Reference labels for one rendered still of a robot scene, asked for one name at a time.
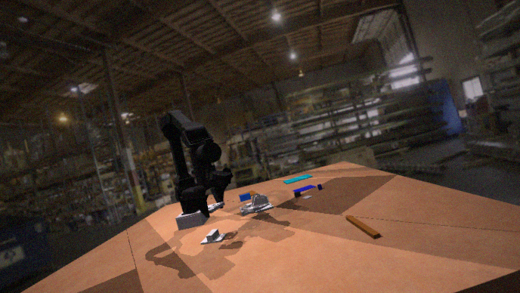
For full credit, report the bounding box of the brown rectangular bar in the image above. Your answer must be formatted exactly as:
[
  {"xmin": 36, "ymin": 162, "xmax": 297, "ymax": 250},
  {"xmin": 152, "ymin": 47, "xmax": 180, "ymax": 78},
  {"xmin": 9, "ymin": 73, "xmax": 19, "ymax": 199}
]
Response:
[{"xmin": 346, "ymin": 215, "xmax": 380, "ymax": 239}]

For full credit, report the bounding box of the blue block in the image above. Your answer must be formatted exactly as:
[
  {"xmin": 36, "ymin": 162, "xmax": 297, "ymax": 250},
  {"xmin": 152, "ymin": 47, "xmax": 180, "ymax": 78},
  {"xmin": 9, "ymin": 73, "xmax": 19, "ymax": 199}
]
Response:
[{"xmin": 239, "ymin": 193, "xmax": 251, "ymax": 202}]

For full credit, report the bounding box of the cyan flat square plate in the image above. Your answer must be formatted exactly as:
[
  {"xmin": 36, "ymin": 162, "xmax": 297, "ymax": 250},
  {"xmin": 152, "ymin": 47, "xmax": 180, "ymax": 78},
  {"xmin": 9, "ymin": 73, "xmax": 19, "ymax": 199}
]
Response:
[{"xmin": 284, "ymin": 174, "xmax": 312, "ymax": 184}]

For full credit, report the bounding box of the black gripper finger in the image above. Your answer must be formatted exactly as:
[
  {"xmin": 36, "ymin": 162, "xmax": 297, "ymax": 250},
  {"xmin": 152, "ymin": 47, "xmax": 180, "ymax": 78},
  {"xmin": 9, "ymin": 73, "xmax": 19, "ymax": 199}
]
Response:
[
  {"xmin": 210, "ymin": 185, "xmax": 228, "ymax": 203},
  {"xmin": 188, "ymin": 194, "xmax": 209, "ymax": 217}
]

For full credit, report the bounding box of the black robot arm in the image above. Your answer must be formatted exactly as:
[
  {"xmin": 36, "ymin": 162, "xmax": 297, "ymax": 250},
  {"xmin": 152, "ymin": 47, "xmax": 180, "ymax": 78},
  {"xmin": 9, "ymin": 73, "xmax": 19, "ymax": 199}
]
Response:
[{"xmin": 159, "ymin": 109, "xmax": 233, "ymax": 216}]

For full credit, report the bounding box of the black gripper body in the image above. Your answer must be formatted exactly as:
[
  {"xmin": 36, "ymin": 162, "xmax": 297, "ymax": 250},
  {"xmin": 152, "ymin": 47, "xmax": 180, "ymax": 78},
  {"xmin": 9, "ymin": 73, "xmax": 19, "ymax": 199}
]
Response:
[{"xmin": 181, "ymin": 163, "xmax": 221, "ymax": 201}]

